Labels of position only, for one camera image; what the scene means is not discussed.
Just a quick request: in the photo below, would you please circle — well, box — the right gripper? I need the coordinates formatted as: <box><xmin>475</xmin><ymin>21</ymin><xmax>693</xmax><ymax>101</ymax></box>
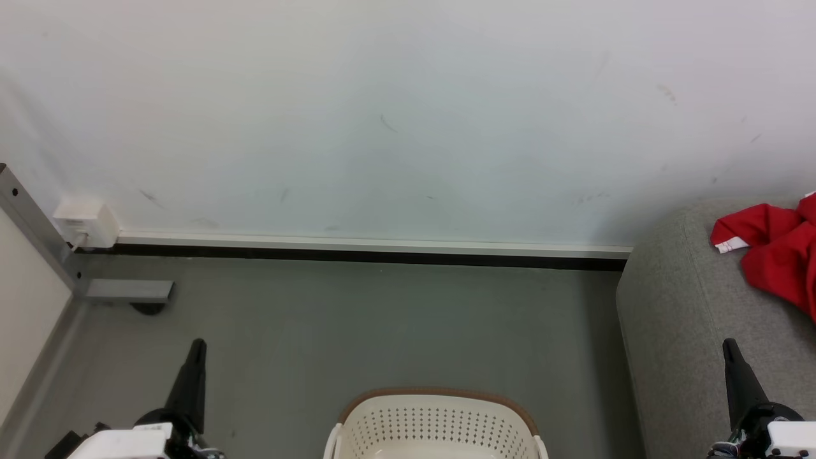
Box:
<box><xmin>722</xmin><ymin>339</ymin><xmax>816</xmax><ymax>459</ymax></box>

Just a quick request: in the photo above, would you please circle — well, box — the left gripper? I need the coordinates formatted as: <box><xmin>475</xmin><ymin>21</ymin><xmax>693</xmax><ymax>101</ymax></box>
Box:
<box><xmin>66</xmin><ymin>339</ymin><xmax>225</xmax><ymax>459</ymax></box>

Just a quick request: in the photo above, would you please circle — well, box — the red garment with white trim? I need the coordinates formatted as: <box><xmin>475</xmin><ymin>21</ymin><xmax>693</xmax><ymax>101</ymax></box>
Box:
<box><xmin>710</xmin><ymin>191</ymin><xmax>816</xmax><ymax>324</ymax></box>

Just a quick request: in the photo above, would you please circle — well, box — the white basket with brown rim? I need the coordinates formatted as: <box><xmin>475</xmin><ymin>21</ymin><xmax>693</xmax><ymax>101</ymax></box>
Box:
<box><xmin>323</xmin><ymin>386</ymin><xmax>550</xmax><ymax>459</ymax></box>

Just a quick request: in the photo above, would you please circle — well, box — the grey fabric sofa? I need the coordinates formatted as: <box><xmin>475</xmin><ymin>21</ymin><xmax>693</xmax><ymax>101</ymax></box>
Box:
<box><xmin>615</xmin><ymin>198</ymin><xmax>816</xmax><ymax>459</ymax></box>

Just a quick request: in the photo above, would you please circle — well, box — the beige partition panel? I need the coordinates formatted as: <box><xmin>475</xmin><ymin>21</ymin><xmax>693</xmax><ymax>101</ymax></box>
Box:
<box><xmin>0</xmin><ymin>209</ymin><xmax>73</xmax><ymax>426</ymax></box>

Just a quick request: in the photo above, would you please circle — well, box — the white and black baseboard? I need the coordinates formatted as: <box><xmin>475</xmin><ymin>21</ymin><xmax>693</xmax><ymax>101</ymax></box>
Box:
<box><xmin>80</xmin><ymin>232</ymin><xmax>634</xmax><ymax>272</ymax></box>

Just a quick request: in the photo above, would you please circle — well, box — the white wall socket box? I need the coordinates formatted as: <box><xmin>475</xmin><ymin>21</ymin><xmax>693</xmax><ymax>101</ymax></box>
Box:
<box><xmin>52</xmin><ymin>196</ymin><xmax>121</xmax><ymax>250</ymax></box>

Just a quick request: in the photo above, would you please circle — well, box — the grey metal frame post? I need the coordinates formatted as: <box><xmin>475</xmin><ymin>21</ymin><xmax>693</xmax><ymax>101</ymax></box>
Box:
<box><xmin>0</xmin><ymin>164</ymin><xmax>175</xmax><ymax>304</ymax></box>

